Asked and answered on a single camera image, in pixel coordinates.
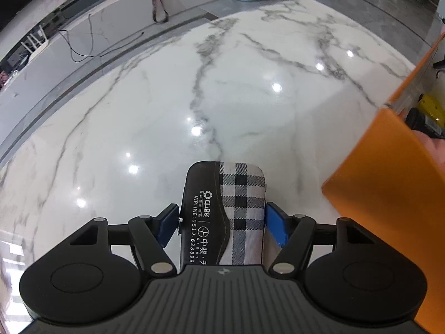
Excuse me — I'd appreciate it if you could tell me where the white router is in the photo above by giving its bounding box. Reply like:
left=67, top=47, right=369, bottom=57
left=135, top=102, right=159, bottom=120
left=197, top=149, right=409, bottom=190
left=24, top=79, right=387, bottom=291
left=20, top=26, right=51, bottom=57

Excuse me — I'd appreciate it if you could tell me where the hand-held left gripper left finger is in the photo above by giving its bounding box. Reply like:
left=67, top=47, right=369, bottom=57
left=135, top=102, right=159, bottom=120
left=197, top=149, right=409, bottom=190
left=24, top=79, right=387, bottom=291
left=70, top=203, right=180, bottom=274

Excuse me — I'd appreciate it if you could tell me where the orange cardboard box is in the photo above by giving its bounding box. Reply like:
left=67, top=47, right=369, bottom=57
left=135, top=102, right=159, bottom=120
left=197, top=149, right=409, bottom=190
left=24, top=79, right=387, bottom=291
left=321, top=31, right=445, bottom=334

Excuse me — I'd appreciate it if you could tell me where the person's right hand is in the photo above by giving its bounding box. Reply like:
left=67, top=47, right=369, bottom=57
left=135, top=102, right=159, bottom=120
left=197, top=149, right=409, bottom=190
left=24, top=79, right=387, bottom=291
left=398, top=109, right=445, bottom=170

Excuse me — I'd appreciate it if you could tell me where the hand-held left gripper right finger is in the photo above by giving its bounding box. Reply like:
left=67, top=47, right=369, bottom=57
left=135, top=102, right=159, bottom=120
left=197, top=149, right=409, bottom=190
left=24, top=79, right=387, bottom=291
left=265, top=202, right=378, bottom=275

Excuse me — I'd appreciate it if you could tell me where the black cable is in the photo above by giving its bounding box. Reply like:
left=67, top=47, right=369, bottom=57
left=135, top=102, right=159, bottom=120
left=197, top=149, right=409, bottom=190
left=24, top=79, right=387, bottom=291
left=57, top=13, right=145, bottom=63

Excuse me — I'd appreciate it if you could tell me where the plaid glasses case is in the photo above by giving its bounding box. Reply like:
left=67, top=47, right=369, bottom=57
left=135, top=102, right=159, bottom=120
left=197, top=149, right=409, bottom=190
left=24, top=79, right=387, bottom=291
left=177, top=161, right=268, bottom=267

